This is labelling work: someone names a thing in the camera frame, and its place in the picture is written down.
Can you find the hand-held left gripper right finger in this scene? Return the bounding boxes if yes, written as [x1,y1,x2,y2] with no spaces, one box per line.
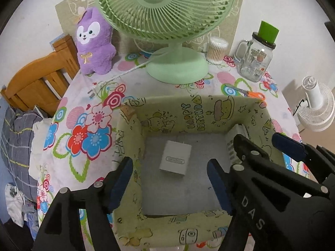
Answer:
[207,158,249,251]

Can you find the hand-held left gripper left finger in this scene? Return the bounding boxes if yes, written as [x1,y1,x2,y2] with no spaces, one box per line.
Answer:
[31,157,134,251]

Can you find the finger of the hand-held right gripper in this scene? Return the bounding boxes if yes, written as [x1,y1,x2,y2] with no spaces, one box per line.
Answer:
[230,134,330,210]
[272,132,335,192]

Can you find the white ribbed plastic device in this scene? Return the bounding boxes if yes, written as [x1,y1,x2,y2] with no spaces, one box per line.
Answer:
[225,124,249,168]

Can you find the white charger adapter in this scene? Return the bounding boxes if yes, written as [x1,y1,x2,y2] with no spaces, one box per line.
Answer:
[159,140,192,177]

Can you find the cartoon print fabric storage box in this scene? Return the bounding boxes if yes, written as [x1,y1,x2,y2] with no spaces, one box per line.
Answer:
[111,94,286,249]

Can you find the white small fan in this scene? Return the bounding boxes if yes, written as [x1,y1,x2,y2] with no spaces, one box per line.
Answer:
[292,76,335,132]

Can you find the glass mug jar green cap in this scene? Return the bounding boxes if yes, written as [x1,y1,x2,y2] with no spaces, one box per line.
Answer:
[234,20,279,82]

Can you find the floral tablecloth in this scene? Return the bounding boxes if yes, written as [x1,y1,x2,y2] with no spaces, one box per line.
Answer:
[37,50,304,251]

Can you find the patterned white cloth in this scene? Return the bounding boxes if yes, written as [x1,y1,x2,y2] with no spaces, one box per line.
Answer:
[5,183,40,238]

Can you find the grey plaid blanket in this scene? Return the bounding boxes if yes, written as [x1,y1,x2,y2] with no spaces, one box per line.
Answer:
[0,97,44,204]

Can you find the cotton swab container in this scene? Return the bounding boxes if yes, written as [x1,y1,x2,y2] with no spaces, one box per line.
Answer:
[206,37,229,64]

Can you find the green desk fan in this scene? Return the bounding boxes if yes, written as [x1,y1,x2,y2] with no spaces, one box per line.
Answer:
[96,0,236,84]

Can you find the purple plush toy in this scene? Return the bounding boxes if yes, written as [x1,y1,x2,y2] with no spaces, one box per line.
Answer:
[74,7,117,76]

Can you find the orange wooden chair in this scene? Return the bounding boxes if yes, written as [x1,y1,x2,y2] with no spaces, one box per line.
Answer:
[0,34,80,118]

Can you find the orange handled scissors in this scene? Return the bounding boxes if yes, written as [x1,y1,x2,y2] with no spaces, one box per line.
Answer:
[234,85,266,102]

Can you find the white fan power cable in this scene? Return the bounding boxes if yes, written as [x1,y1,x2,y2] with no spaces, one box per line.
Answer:
[88,56,151,98]

